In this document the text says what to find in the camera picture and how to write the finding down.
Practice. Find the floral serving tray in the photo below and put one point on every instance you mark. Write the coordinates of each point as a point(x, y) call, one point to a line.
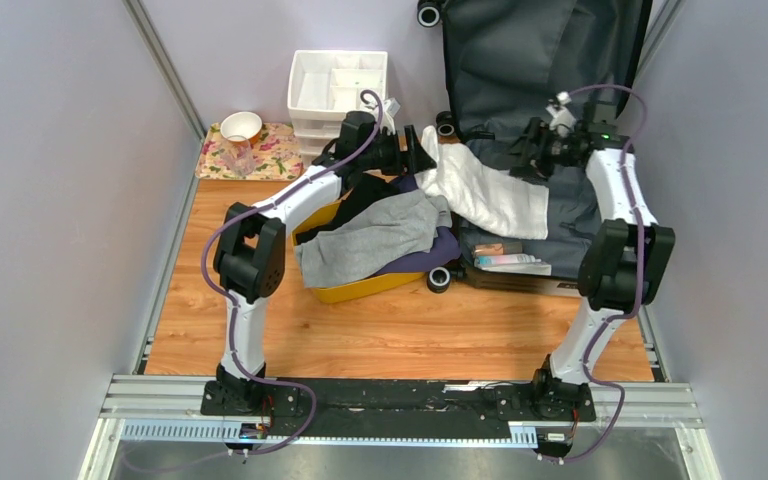
point(277, 155)

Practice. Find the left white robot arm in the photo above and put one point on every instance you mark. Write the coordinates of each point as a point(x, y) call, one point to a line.
point(250, 253)

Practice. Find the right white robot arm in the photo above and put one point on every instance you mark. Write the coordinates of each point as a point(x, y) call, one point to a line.
point(621, 270)

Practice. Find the white plastic drawer organizer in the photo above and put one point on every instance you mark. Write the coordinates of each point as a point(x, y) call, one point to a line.
point(323, 86)

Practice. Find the white flat box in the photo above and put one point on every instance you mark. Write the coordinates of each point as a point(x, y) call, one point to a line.
point(538, 269)

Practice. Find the small brown box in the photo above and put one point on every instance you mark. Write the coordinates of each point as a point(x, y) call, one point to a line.
point(496, 249)

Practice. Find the white towel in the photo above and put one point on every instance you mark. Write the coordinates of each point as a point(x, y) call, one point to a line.
point(491, 199)

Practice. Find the yellow plastic basket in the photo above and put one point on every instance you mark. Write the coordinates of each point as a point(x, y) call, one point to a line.
point(354, 290)

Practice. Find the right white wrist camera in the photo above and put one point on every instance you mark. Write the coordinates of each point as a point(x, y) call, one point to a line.
point(562, 120)

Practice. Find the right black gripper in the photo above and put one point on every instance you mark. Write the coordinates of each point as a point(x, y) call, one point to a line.
point(534, 167)

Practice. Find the white orange bowl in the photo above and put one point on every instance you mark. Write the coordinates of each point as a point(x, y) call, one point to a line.
point(243, 126)

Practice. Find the teal white tube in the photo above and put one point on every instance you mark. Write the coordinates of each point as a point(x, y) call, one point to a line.
point(507, 259)

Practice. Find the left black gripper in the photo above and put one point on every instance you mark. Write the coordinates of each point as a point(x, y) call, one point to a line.
point(418, 159)

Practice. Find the navy blue garment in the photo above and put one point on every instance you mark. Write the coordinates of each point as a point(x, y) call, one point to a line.
point(445, 247)

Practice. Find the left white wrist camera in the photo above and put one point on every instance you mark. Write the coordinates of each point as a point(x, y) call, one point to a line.
point(385, 113)

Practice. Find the black garment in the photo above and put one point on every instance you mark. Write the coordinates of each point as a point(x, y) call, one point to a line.
point(369, 190)

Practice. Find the white black space suitcase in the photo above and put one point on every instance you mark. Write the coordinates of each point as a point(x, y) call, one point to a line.
point(503, 60)

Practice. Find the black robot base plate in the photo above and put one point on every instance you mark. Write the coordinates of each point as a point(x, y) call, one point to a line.
point(401, 411)

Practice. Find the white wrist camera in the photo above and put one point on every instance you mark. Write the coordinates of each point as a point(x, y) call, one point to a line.
point(385, 113)
point(562, 120)

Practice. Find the clear drinking glass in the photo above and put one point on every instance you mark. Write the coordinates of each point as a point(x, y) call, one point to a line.
point(240, 160)

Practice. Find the grey garment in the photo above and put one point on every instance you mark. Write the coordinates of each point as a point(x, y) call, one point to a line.
point(385, 231)

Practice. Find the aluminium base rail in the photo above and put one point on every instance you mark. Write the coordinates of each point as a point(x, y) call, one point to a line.
point(167, 408)

